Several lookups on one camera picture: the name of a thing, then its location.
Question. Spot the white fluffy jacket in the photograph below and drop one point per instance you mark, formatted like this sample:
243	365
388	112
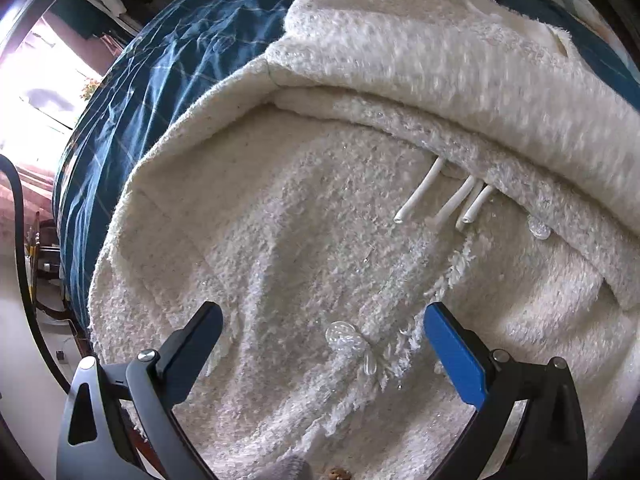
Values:
350	135

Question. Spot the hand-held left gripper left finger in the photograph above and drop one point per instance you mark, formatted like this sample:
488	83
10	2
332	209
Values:
197	332

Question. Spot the blue plaid bed sheet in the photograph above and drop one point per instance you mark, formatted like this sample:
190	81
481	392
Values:
165	60

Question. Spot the bright window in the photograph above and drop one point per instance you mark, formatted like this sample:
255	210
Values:
45	75

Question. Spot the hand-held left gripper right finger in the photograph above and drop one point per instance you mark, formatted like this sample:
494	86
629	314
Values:
457	355

